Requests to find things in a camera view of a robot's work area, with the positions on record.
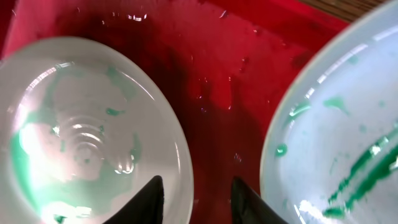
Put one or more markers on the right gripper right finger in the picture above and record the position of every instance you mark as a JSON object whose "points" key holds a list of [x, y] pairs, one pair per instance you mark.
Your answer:
{"points": [[248, 208]]}

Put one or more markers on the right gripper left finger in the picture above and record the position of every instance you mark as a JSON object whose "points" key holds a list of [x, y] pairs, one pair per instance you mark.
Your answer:
{"points": [[146, 207]]}

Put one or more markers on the light blue plate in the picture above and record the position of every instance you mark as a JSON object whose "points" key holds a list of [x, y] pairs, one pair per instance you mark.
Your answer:
{"points": [[330, 154]]}

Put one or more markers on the white plate with green stain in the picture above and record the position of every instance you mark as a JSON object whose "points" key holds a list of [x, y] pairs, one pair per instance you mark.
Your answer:
{"points": [[83, 129]]}

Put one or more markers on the red plastic tray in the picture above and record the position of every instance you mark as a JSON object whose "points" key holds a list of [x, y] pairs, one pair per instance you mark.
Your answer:
{"points": [[222, 65]]}

